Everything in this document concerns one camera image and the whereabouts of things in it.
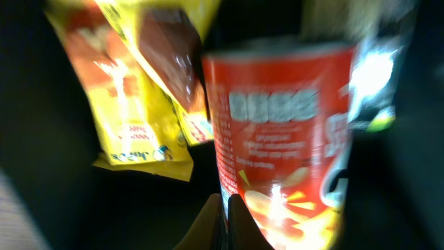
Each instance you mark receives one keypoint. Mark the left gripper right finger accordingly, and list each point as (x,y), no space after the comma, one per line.
(243,232)

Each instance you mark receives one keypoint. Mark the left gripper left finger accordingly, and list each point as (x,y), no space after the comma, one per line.
(205,232)

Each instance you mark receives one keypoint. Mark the yellow orange snack packet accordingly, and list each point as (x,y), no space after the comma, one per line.
(134,119)

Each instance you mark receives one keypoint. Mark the red Pringles can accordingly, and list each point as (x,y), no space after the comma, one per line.
(280,120)

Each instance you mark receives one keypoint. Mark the yellow chocolate wafer packet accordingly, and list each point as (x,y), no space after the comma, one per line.
(165,37)

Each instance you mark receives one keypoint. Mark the silver yellow snack packet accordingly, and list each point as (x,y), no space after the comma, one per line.
(382,31)

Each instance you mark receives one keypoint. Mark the dark green open box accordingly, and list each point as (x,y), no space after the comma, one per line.
(48,144)

